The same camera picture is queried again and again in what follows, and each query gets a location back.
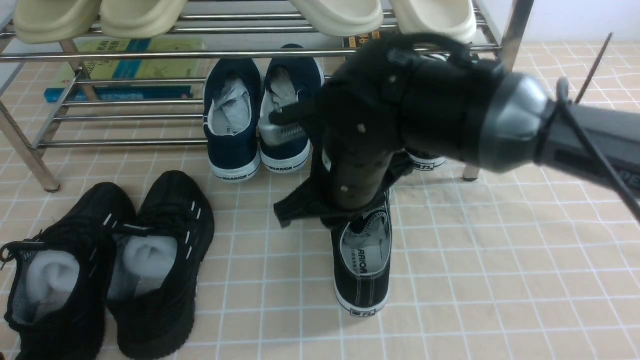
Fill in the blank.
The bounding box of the navy canvas sneaker right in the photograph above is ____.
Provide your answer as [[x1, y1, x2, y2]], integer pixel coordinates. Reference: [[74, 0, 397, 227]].
[[258, 57, 325, 174]]

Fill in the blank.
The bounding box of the cream slipper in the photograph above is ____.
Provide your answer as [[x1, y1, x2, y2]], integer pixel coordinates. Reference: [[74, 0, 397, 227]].
[[390, 0, 477, 44], [289, 0, 384, 37]]

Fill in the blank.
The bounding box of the navy canvas sneaker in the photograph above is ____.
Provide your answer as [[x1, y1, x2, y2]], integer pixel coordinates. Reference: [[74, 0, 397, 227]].
[[203, 58, 263, 183], [258, 57, 325, 174]]

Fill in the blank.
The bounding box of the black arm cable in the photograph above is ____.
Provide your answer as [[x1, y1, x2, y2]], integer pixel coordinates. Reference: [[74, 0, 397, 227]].
[[552, 77, 640, 223]]

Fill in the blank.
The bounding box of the navy canvas sneaker left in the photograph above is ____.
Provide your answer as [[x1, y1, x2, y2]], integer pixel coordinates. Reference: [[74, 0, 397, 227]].
[[203, 58, 263, 183]]

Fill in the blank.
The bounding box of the cream slipper far right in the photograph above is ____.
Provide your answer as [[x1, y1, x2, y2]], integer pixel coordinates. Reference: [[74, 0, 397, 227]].
[[390, 0, 477, 44]]

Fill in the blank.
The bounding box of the beige slipper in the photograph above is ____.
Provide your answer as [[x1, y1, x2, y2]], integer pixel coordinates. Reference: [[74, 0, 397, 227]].
[[100, 0, 188, 39], [13, 0, 102, 44]]

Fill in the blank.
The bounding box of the black knit sneaker left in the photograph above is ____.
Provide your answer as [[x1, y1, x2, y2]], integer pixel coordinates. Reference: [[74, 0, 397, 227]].
[[1, 182, 136, 360]]

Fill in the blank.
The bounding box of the beige slipper far left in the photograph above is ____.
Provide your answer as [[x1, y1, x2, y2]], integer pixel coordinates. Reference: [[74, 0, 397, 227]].
[[13, 0, 102, 44]]

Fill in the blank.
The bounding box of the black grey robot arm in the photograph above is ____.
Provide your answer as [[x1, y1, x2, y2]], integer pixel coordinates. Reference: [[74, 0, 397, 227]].
[[258, 33, 639, 228]]

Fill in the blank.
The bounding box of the black knit sneaker right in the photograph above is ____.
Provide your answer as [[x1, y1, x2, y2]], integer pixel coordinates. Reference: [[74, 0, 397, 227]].
[[106, 170, 215, 360]]

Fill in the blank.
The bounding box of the yellow green book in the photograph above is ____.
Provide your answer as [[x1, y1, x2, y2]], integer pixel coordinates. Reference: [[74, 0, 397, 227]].
[[77, 37, 206, 98]]

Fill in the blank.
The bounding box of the black canvas sneaker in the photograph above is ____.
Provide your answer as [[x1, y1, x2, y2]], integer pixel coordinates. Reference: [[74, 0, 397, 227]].
[[331, 193, 393, 318], [407, 149, 447, 173]]

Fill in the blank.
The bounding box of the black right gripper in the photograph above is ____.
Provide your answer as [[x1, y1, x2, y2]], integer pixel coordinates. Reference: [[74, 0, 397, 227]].
[[270, 33, 506, 228]]

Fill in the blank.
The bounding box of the black knit sneaker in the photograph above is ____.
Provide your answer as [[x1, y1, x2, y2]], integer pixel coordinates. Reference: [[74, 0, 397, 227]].
[[106, 170, 215, 360], [1, 182, 136, 360]]

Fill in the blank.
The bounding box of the blue book under yellow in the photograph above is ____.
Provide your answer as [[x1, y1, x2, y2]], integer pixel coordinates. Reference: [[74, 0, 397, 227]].
[[43, 85, 194, 103]]

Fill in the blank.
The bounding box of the silver metal shoe rack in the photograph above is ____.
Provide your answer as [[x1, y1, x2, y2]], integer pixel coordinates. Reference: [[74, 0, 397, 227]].
[[0, 0, 535, 194]]

